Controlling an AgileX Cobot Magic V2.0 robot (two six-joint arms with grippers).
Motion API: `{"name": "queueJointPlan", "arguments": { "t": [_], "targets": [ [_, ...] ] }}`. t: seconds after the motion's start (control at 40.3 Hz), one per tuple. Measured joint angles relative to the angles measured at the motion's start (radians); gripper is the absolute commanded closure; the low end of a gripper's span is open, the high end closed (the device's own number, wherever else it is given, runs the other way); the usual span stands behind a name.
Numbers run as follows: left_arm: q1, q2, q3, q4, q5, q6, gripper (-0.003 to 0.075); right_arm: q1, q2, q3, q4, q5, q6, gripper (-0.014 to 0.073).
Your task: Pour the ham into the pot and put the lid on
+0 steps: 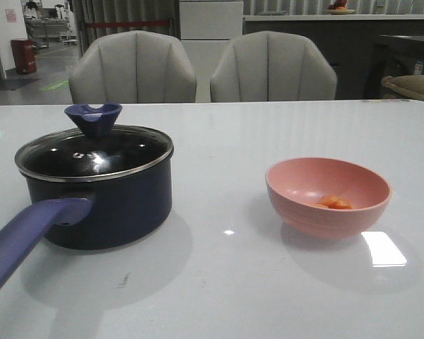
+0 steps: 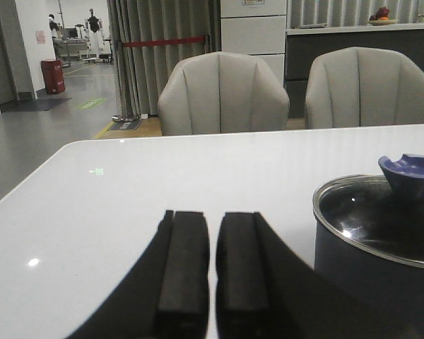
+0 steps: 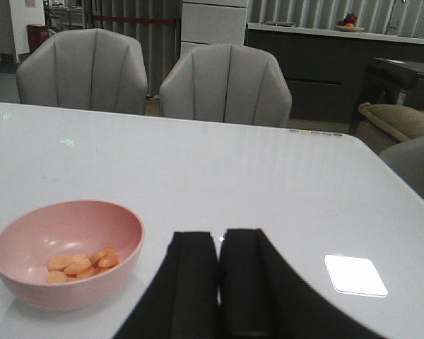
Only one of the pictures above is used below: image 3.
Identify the red trash bin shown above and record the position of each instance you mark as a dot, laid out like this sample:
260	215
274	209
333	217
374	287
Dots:
37	35

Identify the orange ham slice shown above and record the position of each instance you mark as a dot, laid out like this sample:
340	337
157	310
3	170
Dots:
78	265
101	253
108	261
59	263
57	277

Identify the colour sticker strip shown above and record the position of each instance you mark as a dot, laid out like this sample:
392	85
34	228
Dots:
316	133

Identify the right grey upholstered chair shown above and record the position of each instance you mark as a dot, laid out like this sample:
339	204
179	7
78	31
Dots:
227	83

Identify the left grey upholstered chair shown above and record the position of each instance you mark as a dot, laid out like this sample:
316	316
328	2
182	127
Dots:
90	69

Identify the grey chair at right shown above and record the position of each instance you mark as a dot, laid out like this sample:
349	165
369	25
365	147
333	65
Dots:
407	160

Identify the white drawer cabinet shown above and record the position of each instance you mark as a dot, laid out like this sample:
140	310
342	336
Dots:
212	22

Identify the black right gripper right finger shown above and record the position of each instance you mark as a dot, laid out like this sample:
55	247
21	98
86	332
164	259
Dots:
262	296

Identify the pink bowl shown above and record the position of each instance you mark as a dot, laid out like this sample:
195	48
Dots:
73	227

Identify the red barrier belt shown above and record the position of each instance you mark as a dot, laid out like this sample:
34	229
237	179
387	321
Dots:
118	19

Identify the tan sofa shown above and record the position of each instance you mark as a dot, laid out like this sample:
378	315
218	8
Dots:
385	125

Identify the grey upholstered chair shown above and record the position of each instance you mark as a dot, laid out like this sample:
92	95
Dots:
227	83
90	69

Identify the fruit plate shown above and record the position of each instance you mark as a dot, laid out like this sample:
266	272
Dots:
349	24

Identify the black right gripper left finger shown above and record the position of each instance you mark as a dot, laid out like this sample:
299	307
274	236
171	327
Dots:
182	299

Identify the dark kitchen counter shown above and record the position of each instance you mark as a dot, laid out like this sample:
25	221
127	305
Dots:
325	69

